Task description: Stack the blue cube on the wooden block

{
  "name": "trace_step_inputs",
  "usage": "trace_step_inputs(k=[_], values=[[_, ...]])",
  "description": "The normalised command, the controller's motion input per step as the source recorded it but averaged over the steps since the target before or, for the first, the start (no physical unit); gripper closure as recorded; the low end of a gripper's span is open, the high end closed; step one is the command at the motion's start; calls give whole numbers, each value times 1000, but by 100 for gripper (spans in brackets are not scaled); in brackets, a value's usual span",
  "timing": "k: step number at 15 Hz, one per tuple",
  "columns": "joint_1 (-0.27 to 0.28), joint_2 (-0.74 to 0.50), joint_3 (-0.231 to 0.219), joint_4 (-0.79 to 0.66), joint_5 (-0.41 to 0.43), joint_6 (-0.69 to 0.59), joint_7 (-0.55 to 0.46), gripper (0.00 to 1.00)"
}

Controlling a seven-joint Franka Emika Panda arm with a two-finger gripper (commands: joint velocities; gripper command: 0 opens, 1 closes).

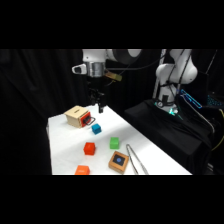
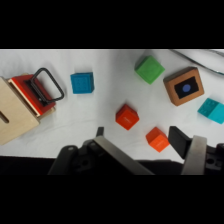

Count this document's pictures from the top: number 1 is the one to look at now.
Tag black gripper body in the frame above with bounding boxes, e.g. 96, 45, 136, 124
87, 76, 108, 102

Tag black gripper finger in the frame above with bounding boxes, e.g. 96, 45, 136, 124
97, 98, 106, 115
88, 95, 97, 107

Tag blue cube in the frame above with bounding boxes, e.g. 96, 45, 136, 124
91, 123, 102, 135

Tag green cube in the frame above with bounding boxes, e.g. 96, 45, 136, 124
109, 136, 120, 150

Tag red cube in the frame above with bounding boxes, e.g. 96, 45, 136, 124
83, 142, 97, 156

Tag wooden block with blue circle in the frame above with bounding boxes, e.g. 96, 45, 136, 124
108, 150, 130, 175

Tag orange cube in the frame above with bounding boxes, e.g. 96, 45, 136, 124
74, 164, 91, 176

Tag tan tag on wrist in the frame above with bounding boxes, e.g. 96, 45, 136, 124
104, 70, 123, 83

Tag wooden box with red face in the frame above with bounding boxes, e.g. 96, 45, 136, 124
64, 105, 97, 129

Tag metal tongs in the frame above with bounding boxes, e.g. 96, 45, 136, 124
125, 143, 150, 176

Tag black curtain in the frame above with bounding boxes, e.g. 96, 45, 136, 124
0, 49, 224, 176

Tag black cloth-covered stand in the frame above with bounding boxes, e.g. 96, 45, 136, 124
123, 98, 214, 176

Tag blue lit strip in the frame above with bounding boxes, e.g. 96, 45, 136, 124
179, 88, 204, 110

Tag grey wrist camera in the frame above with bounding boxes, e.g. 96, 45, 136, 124
71, 63, 88, 75

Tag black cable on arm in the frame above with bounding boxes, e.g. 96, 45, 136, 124
159, 49, 193, 101

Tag yellow cable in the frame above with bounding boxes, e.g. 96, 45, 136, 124
211, 108, 224, 152

